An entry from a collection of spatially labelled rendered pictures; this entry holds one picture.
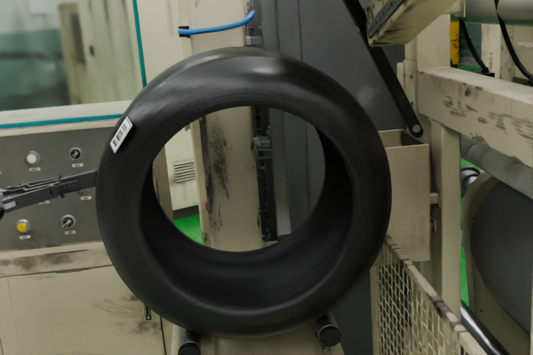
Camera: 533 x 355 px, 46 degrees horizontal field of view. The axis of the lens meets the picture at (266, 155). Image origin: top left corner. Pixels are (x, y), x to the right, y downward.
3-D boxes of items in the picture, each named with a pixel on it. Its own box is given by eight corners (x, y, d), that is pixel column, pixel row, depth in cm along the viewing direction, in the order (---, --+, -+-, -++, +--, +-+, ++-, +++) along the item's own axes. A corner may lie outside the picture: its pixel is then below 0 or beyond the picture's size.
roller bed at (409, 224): (354, 238, 174) (349, 133, 166) (405, 232, 175) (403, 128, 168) (372, 266, 154) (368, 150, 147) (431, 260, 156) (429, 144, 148)
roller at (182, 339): (181, 273, 155) (198, 268, 155) (185, 289, 156) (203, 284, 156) (174, 348, 121) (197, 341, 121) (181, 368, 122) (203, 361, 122)
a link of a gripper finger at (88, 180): (60, 178, 123) (59, 179, 122) (95, 170, 123) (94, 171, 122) (64, 192, 124) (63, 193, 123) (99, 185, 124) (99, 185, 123)
